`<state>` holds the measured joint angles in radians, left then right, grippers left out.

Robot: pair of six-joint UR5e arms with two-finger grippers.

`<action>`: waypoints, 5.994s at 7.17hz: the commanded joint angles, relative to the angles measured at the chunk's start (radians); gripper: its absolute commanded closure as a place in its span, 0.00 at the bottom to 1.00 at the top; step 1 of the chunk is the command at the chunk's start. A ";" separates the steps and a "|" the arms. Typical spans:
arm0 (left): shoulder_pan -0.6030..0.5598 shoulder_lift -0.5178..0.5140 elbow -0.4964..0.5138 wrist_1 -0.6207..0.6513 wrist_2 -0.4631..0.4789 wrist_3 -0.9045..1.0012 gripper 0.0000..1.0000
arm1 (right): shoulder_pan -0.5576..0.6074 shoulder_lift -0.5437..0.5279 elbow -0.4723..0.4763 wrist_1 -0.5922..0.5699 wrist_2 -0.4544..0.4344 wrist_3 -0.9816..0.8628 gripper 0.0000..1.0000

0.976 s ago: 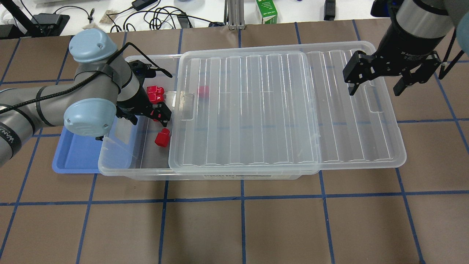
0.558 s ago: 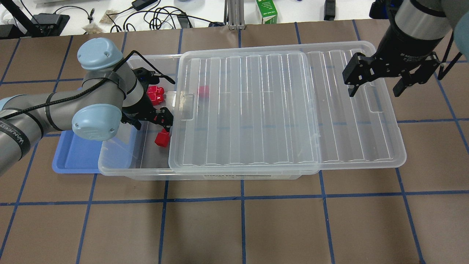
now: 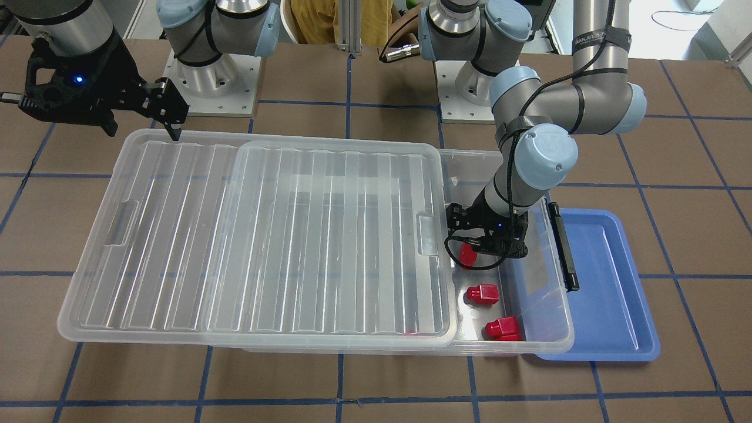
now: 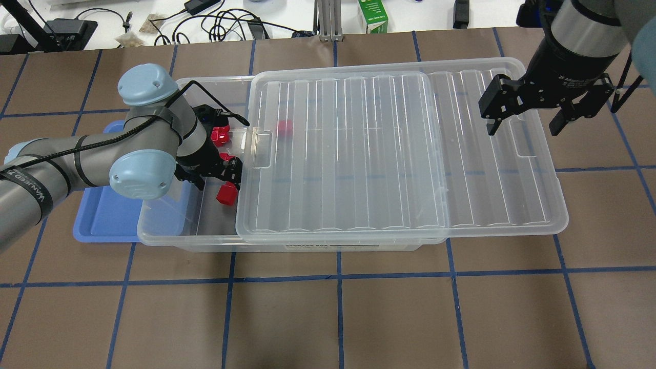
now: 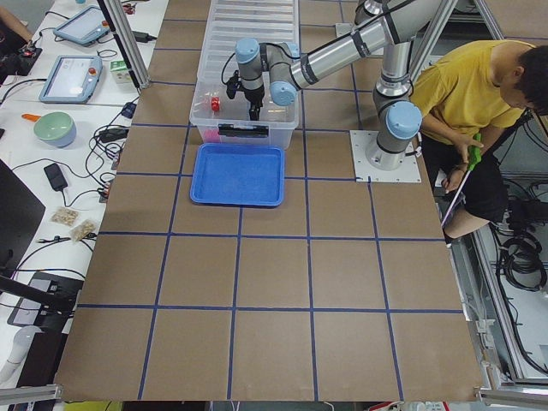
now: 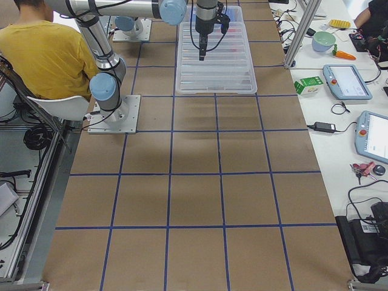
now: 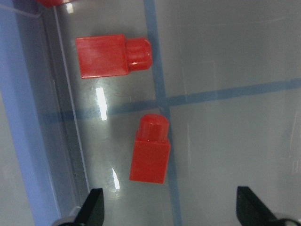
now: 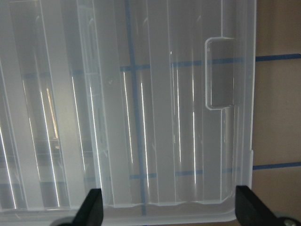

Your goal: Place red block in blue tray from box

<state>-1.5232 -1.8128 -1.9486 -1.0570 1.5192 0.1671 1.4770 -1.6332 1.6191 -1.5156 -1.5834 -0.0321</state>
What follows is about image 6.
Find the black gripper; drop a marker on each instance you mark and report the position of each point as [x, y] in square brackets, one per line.
[203, 26]

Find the clear plastic box lid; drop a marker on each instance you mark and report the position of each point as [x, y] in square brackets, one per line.
[226, 69]

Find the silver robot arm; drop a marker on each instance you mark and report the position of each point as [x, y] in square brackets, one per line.
[106, 85]
[130, 26]

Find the clear plastic storage box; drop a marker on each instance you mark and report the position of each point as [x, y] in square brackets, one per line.
[204, 17]

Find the green white carton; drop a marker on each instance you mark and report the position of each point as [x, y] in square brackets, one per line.
[306, 86]

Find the green and blue bowl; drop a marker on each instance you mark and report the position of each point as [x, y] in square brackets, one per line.
[322, 41]

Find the black power adapter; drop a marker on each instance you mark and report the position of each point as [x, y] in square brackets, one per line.
[322, 127]

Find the orange toy carrot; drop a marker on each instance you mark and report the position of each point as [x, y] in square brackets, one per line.
[341, 54]

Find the white chair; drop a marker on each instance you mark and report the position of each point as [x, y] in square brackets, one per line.
[51, 111]

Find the yellow corrugated toy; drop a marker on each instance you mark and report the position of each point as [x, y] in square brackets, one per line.
[337, 23]

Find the far teach pendant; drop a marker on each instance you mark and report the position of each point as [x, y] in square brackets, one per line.
[345, 82]

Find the teach pendant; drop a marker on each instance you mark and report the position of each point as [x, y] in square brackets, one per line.
[371, 136]
[345, 82]

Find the person in yellow shirt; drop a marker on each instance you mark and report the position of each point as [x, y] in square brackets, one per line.
[53, 60]

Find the near teach pendant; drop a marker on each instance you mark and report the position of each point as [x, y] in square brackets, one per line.
[371, 136]

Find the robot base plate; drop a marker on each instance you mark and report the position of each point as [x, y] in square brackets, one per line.
[123, 120]
[118, 35]

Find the aluminium frame post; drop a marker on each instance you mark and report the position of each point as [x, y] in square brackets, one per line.
[303, 26]

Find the red keychain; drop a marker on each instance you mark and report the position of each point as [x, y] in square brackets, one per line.
[362, 170]

